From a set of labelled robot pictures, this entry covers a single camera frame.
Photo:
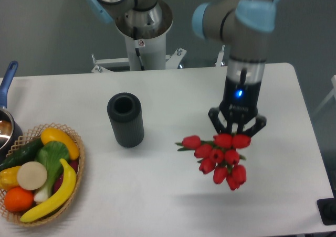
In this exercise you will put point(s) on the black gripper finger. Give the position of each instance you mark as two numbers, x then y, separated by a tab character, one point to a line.
260	123
221	128

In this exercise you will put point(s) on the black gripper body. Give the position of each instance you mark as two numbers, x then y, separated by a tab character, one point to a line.
239	104

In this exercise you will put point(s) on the red tulip bouquet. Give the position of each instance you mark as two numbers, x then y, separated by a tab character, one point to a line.
220	157

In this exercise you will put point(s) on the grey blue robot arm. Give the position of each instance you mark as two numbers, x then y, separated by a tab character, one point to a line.
244	25

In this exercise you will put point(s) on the dark grey ribbed vase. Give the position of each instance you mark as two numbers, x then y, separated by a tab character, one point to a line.
125	114

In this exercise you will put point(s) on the black device at table edge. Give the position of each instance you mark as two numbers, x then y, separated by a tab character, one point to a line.
327	210

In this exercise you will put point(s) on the purple red vegetable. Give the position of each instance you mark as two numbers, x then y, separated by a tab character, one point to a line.
74	164

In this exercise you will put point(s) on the yellow banana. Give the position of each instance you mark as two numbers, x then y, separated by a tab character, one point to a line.
57	199

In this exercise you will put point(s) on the yellow squash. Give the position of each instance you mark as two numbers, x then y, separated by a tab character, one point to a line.
54	134

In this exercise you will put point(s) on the green bok choy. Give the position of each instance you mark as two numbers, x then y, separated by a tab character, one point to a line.
49	156

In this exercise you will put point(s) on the green cucumber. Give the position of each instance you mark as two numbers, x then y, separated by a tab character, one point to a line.
22	155

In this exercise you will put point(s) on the beige round disc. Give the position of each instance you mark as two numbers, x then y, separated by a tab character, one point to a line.
31	175

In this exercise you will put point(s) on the orange fruit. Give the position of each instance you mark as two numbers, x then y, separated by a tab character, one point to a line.
18	199

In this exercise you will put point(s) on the yellow bell pepper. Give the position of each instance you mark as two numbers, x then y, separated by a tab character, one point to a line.
9	178

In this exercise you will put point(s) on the woven wicker basket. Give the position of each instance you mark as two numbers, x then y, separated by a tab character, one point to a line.
30	135

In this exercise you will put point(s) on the white frame at right edge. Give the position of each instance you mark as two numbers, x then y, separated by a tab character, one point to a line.
327	100

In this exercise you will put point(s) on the blue handled saucepan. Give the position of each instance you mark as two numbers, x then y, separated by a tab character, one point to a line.
10	130

